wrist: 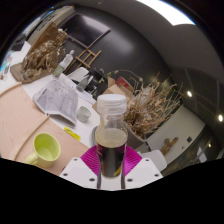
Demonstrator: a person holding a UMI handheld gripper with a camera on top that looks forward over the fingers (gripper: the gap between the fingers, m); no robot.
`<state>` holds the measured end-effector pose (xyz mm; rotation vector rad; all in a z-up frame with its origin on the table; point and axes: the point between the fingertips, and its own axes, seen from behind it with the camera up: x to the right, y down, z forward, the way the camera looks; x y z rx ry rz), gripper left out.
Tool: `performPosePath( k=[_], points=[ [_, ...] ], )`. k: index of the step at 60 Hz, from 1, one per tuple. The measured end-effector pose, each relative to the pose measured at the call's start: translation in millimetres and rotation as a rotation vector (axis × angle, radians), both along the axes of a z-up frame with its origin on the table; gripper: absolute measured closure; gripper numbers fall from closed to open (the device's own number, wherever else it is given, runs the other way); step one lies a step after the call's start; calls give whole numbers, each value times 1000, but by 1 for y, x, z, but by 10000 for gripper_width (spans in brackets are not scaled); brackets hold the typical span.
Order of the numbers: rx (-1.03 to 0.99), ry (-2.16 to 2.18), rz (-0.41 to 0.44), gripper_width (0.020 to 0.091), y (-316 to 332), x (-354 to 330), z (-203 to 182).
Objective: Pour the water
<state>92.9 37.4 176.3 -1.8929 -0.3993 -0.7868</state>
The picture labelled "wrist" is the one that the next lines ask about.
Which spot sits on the dried plant in grey pot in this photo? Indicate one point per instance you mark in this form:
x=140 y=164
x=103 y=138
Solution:
x=150 y=110

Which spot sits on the wooden easel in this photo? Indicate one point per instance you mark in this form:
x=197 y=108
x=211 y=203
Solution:
x=83 y=60

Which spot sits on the dark drink bottle white cap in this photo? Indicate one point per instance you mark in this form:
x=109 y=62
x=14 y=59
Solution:
x=111 y=133

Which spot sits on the open printed newspaper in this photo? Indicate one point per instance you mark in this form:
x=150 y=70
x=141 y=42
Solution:
x=58 y=100

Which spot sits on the white spray bottle green label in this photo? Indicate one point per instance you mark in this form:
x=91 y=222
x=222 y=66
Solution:
x=64 y=65

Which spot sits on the small white tape roll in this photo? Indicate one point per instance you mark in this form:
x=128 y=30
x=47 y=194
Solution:
x=83 y=114

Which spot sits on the black wall screen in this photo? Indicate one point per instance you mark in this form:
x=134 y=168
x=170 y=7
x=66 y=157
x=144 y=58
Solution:
x=85 y=30

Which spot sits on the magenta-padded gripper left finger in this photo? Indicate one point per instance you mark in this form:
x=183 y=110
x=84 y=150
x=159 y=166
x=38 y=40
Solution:
x=87 y=163

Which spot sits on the red box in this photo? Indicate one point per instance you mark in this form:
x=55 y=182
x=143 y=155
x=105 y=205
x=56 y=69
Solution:
x=123 y=83

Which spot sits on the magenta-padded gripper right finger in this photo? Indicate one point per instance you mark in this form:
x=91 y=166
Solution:
x=136 y=163

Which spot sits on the lime green mug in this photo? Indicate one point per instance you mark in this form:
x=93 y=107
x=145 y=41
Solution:
x=45 y=150

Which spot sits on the round recessed ceiling light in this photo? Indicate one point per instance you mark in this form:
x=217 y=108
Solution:
x=220 y=117
x=189 y=94

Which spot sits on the wooden mannequin figure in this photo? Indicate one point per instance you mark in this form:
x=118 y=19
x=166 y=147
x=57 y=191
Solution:
x=168 y=145

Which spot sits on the white cabinet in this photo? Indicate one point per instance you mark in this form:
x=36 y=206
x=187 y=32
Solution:
x=56 y=16

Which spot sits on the yellow flat tag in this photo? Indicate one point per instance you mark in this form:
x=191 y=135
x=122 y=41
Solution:
x=72 y=133

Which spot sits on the grey glass jug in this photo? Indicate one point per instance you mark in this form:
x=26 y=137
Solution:
x=82 y=84

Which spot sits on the cardboard box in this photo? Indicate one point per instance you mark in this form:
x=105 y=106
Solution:
x=115 y=90

